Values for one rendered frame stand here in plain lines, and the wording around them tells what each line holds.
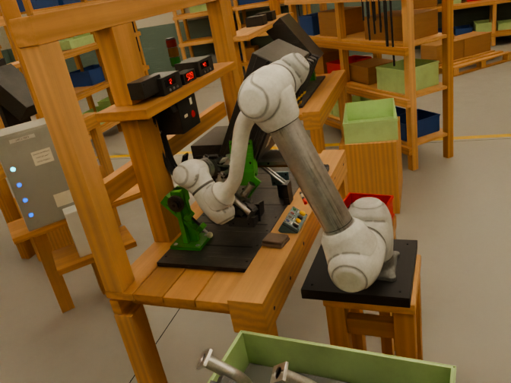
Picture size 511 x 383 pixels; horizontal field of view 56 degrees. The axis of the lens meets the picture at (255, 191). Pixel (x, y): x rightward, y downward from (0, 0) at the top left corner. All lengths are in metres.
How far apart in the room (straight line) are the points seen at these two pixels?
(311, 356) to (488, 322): 1.71
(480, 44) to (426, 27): 4.48
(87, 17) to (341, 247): 1.21
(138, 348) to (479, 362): 1.68
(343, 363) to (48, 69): 1.30
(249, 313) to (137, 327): 0.57
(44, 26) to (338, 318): 1.41
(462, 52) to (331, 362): 7.89
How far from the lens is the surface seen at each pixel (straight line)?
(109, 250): 1.96
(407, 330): 1.83
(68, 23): 1.87
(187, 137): 2.61
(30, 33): 1.76
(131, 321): 2.13
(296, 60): 1.56
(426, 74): 4.89
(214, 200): 1.83
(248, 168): 2.22
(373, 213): 1.69
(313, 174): 1.47
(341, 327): 1.88
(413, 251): 1.95
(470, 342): 2.92
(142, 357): 2.25
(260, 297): 1.77
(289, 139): 1.45
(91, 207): 1.89
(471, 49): 9.15
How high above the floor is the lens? 1.94
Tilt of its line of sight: 24 degrees down
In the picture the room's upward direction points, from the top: 10 degrees counter-clockwise
